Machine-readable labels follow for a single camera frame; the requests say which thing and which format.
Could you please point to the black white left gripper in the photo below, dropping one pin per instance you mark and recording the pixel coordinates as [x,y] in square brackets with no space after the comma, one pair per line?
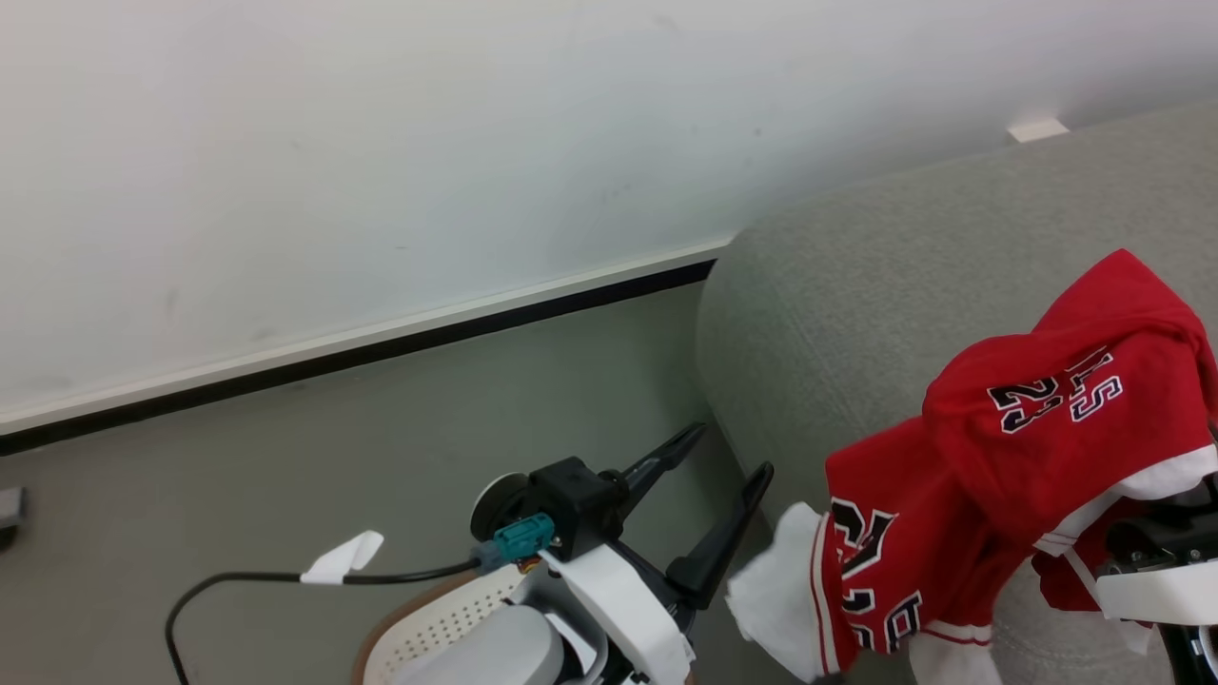
[580,504]

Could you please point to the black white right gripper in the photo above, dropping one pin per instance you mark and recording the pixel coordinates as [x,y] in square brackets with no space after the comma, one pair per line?
[1166,585]

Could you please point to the red basketball jersey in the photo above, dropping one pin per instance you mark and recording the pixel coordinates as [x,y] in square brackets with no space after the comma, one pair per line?
[1047,447]

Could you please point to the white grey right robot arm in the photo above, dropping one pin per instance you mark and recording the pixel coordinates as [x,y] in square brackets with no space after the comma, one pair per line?
[1197,656]

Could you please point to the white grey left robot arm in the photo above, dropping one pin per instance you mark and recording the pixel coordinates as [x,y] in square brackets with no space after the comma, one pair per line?
[504,652]

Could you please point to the grey fabric sofa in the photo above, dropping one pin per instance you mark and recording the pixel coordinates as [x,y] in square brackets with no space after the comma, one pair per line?
[885,295]

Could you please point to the white tape tag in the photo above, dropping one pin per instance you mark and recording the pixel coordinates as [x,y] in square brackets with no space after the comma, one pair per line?
[341,559]

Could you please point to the black white baseboard strip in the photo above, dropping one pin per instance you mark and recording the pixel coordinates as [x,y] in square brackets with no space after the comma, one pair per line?
[362,347]

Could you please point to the small white block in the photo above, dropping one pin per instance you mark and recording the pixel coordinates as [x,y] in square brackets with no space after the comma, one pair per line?
[1037,129]

